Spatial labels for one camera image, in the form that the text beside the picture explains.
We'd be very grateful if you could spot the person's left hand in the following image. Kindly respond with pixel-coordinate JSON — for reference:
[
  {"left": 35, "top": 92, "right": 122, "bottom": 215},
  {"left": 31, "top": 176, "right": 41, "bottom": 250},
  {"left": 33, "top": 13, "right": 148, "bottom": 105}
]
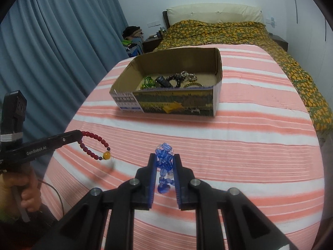
[{"left": 0, "top": 166, "right": 42, "bottom": 217}]

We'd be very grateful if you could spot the green beaded ornament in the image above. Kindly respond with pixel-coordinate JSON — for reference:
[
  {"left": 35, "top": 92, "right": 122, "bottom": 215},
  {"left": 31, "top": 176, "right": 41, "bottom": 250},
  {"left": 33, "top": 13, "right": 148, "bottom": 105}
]
[{"left": 142, "top": 75, "right": 157, "bottom": 89}]

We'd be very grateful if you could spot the red bead bracelet yellow bead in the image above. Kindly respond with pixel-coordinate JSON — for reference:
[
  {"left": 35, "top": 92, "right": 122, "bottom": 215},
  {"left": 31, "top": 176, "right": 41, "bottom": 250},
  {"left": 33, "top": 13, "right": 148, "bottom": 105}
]
[{"left": 77, "top": 131, "right": 113, "bottom": 161}]

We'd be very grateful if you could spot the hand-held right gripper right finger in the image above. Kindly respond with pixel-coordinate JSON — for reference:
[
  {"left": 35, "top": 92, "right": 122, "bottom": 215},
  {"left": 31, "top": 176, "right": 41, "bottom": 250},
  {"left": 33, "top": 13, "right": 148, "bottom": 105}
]
[{"left": 173, "top": 154, "right": 298, "bottom": 250}]

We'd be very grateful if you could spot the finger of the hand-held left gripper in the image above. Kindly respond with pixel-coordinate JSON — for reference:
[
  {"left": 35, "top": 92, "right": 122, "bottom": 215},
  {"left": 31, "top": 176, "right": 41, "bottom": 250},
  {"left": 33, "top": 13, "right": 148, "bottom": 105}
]
[{"left": 25, "top": 130, "right": 85, "bottom": 162}]

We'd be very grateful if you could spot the printed cardboard box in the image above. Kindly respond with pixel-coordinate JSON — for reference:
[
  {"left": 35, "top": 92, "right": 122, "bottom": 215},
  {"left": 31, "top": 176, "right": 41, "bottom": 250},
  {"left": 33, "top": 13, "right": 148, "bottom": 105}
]
[{"left": 109, "top": 47, "right": 223, "bottom": 117}]

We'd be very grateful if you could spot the dark wooden bead bracelet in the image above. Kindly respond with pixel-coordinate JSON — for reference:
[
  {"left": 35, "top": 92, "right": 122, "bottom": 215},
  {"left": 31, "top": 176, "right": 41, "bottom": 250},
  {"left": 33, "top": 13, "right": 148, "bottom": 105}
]
[{"left": 166, "top": 73, "right": 184, "bottom": 88}]

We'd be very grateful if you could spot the black cable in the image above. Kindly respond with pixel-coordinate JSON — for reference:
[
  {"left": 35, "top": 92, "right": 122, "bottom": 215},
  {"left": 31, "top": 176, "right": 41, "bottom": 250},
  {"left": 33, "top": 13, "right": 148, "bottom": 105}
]
[{"left": 39, "top": 181, "right": 64, "bottom": 217}]

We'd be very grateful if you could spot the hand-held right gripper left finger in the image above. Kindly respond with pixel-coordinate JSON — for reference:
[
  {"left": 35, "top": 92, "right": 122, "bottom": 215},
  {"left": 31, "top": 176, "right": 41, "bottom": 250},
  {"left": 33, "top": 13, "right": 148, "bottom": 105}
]
[{"left": 31, "top": 154, "right": 158, "bottom": 250}]

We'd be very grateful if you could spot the yellow floral blanket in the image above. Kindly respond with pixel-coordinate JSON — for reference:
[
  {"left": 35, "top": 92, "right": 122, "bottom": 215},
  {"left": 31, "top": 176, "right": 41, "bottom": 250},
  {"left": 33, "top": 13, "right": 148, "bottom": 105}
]
[{"left": 153, "top": 19, "right": 333, "bottom": 133}]

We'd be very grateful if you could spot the pile of clothes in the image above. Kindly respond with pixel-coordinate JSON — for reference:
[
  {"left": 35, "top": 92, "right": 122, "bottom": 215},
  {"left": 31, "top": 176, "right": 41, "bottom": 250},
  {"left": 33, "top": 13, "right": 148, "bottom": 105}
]
[{"left": 122, "top": 26, "right": 144, "bottom": 57}]

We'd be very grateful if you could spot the pink white striped blanket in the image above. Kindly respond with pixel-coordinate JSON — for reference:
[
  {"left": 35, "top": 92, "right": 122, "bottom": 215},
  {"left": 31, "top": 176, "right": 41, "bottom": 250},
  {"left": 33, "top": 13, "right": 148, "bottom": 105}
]
[{"left": 39, "top": 44, "right": 326, "bottom": 250}]

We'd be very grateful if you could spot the cream pillow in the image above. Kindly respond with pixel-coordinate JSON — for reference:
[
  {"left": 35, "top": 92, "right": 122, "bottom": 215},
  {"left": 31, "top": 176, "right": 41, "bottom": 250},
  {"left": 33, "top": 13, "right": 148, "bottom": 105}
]
[{"left": 166, "top": 4, "right": 263, "bottom": 28}]

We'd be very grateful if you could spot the dark wooden nightstand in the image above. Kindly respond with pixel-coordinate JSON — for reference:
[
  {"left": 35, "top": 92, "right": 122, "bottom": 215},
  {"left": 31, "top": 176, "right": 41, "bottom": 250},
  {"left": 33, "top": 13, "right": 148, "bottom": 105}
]
[
  {"left": 143, "top": 36, "right": 163, "bottom": 53},
  {"left": 268, "top": 32, "right": 289, "bottom": 51}
]

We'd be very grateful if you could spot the blue glass bead bracelet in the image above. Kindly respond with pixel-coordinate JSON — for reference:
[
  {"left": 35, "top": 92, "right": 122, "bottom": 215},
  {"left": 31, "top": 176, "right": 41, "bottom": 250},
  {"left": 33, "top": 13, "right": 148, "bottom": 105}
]
[{"left": 155, "top": 143, "right": 174, "bottom": 194}]

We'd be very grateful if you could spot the blue-grey curtain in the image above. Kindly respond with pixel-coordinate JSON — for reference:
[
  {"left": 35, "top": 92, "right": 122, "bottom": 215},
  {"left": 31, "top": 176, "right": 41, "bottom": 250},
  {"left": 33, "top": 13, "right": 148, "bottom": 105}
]
[{"left": 0, "top": 0, "right": 129, "bottom": 149}]

